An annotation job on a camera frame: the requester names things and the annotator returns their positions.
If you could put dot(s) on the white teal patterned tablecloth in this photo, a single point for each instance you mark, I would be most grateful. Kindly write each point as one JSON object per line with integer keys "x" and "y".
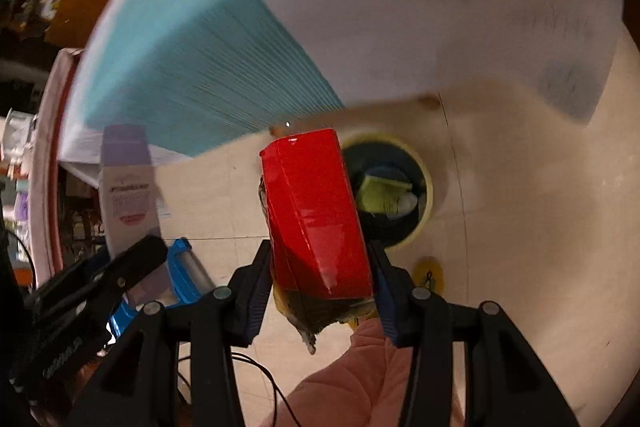
{"x": 197, "y": 74}

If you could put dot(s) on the pink cloth side table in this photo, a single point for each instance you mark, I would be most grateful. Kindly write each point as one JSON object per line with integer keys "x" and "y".
{"x": 45, "y": 247}

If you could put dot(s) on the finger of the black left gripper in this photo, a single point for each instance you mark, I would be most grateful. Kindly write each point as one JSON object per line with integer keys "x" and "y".
{"x": 71, "y": 310}
{"x": 189, "y": 282}

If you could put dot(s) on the yellow round trash bin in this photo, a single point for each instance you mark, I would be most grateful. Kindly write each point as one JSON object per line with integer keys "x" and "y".
{"x": 392, "y": 188}

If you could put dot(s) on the white purple tube package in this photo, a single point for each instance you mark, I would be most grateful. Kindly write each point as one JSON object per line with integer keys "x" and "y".
{"x": 128, "y": 194}

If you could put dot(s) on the pink trouser leg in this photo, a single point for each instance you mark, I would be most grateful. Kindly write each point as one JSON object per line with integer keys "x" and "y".
{"x": 365, "y": 386}

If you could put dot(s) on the red glossy box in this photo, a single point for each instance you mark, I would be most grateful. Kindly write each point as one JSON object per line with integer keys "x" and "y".
{"x": 305, "y": 162}

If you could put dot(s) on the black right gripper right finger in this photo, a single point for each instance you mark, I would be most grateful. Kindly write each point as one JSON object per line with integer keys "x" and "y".
{"x": 417, "y": 319}

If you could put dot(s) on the yellow embroidered right slipper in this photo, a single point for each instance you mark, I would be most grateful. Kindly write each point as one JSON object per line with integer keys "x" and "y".
{"x": 427, "y": 272}

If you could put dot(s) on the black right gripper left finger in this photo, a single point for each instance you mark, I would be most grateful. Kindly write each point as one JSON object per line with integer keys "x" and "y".
{"x": 227, "y": 317}

